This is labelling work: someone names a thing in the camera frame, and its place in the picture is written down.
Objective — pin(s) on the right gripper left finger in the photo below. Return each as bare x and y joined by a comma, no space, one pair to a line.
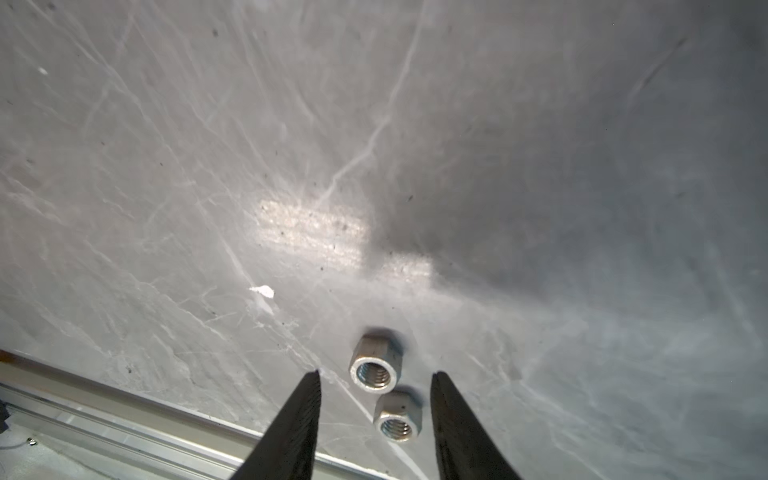
287,448

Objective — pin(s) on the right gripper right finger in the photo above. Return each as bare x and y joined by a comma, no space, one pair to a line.
464,450

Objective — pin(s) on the silver hex nut lowest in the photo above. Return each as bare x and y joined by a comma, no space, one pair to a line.
398,416

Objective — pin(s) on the silver hex nut lower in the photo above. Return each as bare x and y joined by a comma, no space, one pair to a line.
376,364

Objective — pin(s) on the front aluminium rail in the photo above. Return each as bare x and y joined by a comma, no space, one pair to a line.
161,439

